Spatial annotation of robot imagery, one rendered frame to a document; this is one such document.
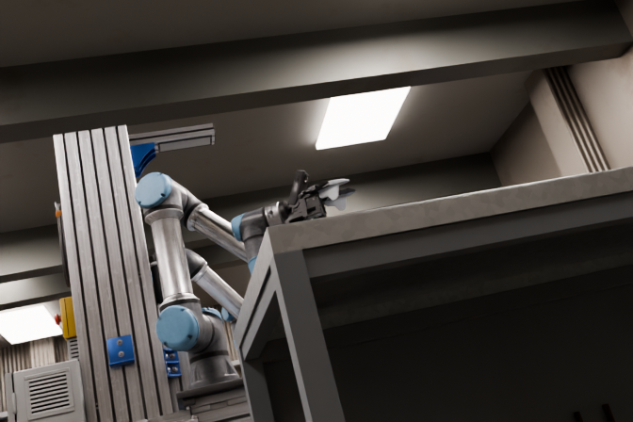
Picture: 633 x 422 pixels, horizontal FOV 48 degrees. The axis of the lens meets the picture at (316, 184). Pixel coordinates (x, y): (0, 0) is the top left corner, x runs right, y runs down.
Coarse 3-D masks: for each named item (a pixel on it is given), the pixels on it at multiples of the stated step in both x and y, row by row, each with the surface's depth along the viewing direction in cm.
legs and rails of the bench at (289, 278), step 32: (448, 224) 102; (480, 224) 103; (512, 224) 104; (544, 224) 105; (576, 224) 106; (608, 224) 109; (288, 256) 95; (320, 256) 96; (352, 256) 97; (384, 256) 98; (416, 256) 99; (448, 256) 103; (288, 288) 93; (256, 320) 120; (288, 320) 91; (256, 352) 139; (320, 352) 90; (320, 384) 88; (320, 416) 87
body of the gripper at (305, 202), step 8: (304, 192) 200; (304, 200) 198; (312, 200) 198; (320, 200) 202; (280, 208) 200; (288, 208) 201; (296, 208) 200; (304, 208) 197; (312, 208) 197; (320, 208) 197; (288, 216) 200; (296, 216) 199; (304, 216) 196; (312, 216) 197; (320, 216) 200
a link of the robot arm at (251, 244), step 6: (264, 234) 200; (246, 240) 200; (252, 240) 199; (258, 240) 199; (246, 246) 200; (252, 246) 198; (258, 246) 198; (246, 252) 200; (252, 252) 198; (258, 252) 197; (252, 258) 197; (252, 264) 197; (252, 270) 197
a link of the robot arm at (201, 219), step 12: (192, 204) 222; (204, 204) 224; (192, 216) 221; (204, 216) 220; (216, 216) 221; (192, 228) 223; (204, 228) 219; (216, 228) 217; (228, 228) 217; (216, 240) 218; (228, 240) 215; (240, 252) 213
